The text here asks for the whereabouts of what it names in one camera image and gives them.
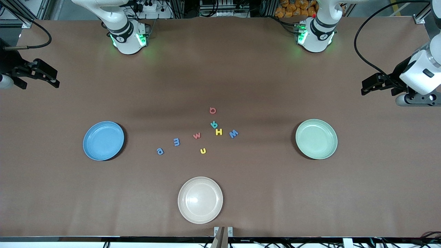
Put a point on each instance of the green plate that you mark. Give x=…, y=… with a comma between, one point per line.
x=317, y=151

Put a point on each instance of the red foam small w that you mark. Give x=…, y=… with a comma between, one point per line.
x=197, y=136

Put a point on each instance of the aluminium frame profile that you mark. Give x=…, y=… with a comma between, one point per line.
x=26, y=23
x=418, y=20

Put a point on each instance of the blue foam capital W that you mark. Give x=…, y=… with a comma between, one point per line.
x=234, y=134

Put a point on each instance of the blue plate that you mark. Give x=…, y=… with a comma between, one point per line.
x=103, y=148

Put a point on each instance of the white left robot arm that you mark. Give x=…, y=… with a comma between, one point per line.
x=315, y=39

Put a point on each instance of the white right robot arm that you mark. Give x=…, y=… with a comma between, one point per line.
x=125, y=44

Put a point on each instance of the metal table edge bracket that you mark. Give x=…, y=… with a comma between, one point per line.
x=230, y=231

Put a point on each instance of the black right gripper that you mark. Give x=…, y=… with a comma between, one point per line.
x=9, y=62

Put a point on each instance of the brown mounting stick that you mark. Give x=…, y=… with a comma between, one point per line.
x=219, y=241

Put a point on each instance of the orange packets pile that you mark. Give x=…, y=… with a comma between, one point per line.
x=293, y=10

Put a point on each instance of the beige plate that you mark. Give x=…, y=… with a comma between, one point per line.
x=200, y=199

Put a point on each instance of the blue foam small m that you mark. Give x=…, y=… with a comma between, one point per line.
x=176, y=142

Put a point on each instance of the black table edge rail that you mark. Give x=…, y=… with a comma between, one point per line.
x=103, y=238

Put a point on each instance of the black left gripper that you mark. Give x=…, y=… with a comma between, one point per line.
x=393, y=83

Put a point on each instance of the white power strip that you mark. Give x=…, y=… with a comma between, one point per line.
x=151, y=7

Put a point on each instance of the yellow foam letter H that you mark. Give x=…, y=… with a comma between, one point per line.
x=219, y=132

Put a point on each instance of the pink foam letter G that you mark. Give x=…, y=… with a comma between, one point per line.
x=210, y=110

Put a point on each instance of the blue foam small a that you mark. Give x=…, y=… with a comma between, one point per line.
x=157, y=151

